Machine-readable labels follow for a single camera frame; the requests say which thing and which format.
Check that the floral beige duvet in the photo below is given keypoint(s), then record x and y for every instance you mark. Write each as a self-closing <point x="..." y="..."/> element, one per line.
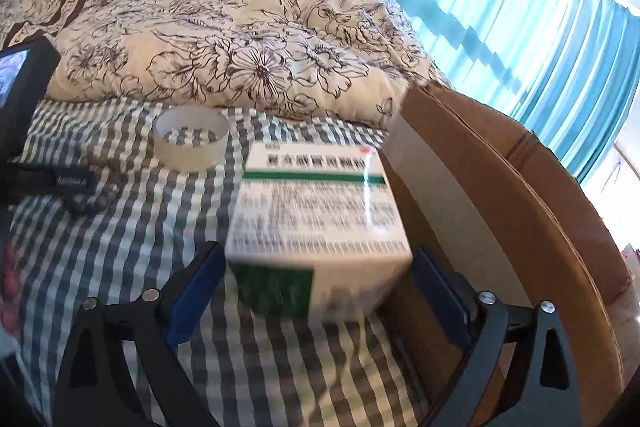
<point x="296" y="59"/>

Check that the brown cardboard box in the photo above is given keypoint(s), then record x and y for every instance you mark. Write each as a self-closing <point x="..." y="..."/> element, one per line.
<point x="493" y="203"/>

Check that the blue curtain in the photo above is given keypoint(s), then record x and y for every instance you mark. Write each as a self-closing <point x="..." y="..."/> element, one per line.
<point x="567" y="70"/>

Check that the green white medicine box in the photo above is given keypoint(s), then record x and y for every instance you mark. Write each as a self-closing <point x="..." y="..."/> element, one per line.
<point x="315" y="232"/>

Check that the checkered gingham cloth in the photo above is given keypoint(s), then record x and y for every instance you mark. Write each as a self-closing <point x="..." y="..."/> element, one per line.
<point x="249" y="371"/>

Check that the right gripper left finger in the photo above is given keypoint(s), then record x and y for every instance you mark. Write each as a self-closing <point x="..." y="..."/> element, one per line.
<point x="94" y="386"/>

